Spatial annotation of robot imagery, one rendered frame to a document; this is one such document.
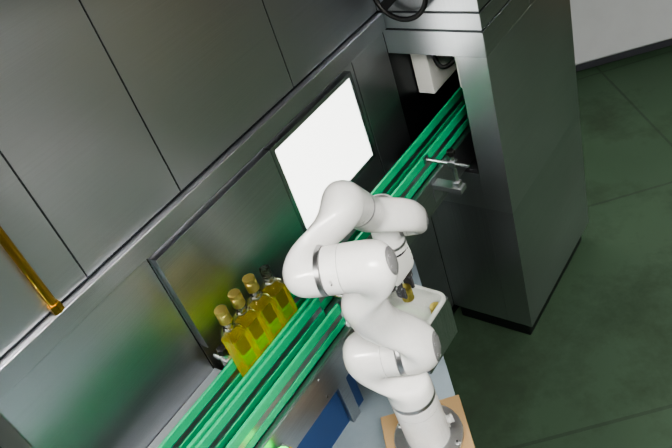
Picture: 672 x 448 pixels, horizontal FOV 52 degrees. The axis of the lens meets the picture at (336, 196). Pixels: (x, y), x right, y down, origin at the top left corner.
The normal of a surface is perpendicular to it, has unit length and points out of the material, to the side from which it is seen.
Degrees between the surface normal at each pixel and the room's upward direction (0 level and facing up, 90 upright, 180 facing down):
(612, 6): 90
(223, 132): 90
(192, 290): 90
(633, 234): 0
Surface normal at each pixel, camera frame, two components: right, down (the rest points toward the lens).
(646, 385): -0.28, -0.76
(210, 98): 0.79, 0.17
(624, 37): 0.06, 0.59
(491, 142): -0.54, 0.62
